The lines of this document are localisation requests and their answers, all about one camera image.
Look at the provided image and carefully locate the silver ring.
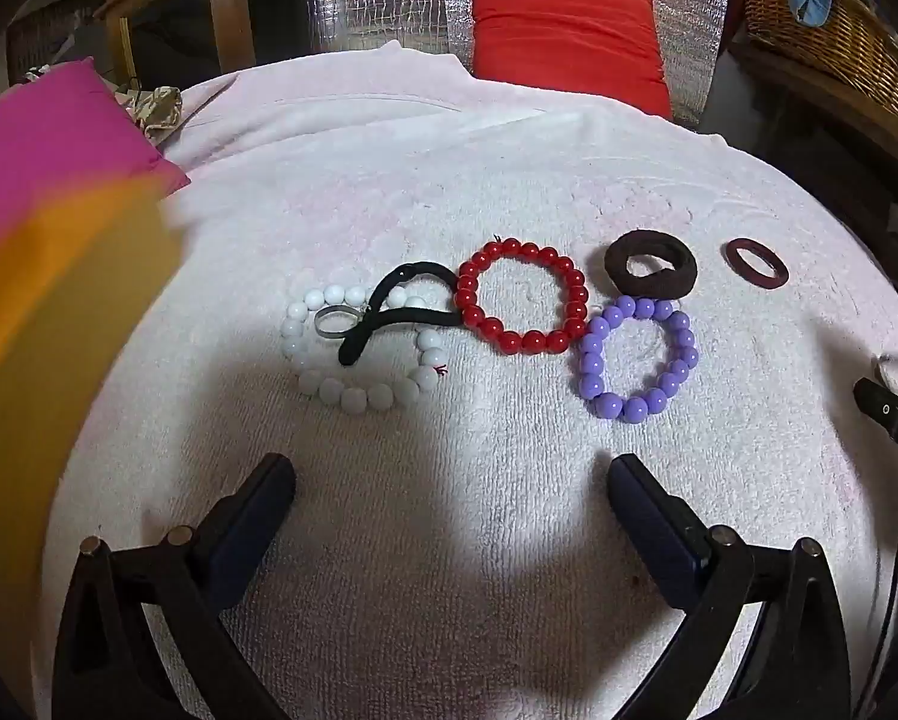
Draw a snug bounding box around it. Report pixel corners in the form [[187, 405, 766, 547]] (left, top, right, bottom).
[[314, 307, 361, 339]]

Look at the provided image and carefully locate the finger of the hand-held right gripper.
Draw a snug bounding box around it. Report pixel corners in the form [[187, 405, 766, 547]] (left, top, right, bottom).
[[854, 378, 898, 466]]

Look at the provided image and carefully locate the dark wooden shelf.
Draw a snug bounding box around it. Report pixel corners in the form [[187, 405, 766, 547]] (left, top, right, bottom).
[[726, 37, 898, 192]]

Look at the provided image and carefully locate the pink cushion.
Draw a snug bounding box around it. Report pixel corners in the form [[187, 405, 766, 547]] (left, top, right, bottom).
[[0, 58, 192, 256]]

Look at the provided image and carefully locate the red cushion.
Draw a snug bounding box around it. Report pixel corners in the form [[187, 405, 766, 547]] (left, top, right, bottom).
[[468, 0, 674, 121]]

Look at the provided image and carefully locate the brown fabric hair tie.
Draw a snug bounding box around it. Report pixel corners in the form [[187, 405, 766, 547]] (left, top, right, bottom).
[[603, 232, 699, 297]]

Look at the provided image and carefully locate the black hair tie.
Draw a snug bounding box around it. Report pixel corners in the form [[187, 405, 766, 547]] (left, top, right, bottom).
[[339, 261, 462, 368]]

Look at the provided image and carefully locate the yellow box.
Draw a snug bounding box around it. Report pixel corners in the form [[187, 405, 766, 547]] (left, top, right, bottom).
[[0, 178, 186, 695]]

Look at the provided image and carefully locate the white bead bracelet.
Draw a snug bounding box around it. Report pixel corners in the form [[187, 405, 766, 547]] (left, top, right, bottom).
[[281, 286, 448, 413]]

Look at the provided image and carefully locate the maroon hair tie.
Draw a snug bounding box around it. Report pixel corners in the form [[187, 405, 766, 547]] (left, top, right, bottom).
[[723, 238, 789, 290]]

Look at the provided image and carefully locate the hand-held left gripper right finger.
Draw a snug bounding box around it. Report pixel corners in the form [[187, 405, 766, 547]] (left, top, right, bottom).
[[608, 453, 852, 720]]

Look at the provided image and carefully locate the purple bead bracelet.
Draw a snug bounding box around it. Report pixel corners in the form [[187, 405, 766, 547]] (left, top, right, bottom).
[[578, 296, 699, 423]]

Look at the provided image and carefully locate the wicker basket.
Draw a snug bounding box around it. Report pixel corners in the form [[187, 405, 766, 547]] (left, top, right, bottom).
[[737, 0, 898, 125]]

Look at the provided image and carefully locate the red bead bracelet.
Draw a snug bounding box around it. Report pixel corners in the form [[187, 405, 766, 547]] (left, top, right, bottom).
[[455, 237, 588, 355]]

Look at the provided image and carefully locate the camouflage cloth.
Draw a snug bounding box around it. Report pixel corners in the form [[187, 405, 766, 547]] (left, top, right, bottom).
[[115, 86, 185, 145]]

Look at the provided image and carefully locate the white towel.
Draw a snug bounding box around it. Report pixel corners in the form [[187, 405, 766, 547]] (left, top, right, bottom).
[[40, 41, 898, 720]]

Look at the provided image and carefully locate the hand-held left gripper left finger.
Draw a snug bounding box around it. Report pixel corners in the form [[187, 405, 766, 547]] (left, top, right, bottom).
[[51, 453, 297, 720]]

